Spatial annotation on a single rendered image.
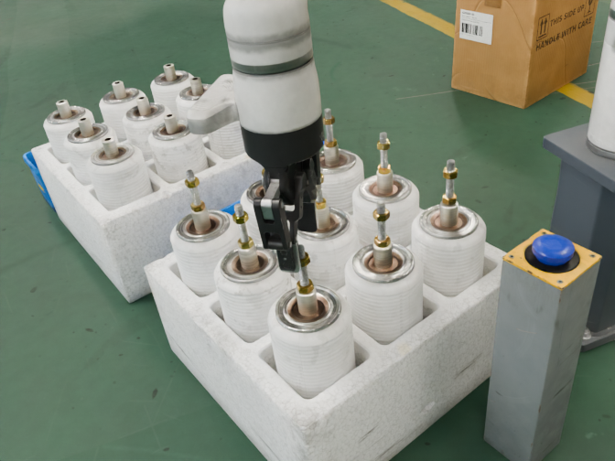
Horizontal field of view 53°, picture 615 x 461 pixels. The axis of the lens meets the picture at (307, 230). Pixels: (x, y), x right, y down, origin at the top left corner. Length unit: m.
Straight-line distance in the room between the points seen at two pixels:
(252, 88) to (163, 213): 0.62
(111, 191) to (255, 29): 0.65
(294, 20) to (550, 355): 0.43
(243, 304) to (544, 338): 0.34
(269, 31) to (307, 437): 0.42
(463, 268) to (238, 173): 0.51
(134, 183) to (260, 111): 0.60
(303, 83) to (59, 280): 0.87
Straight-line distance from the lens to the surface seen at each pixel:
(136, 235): 1.11
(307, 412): 0.69
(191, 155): 1.13
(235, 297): 0.75
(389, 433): 0.82
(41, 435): 1.03
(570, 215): 0.94
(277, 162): 0.54
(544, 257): 0.65
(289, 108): 0.52
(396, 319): 0.75
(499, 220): 1.26
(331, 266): 0.81
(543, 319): 0.68
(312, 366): 0.70
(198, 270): 0.85
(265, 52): 0.50
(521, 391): 0.77
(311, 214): 0.65
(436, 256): 0.80
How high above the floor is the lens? 0.73
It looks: 36 degrees down
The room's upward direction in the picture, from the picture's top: 7 degrees counter-clockwise
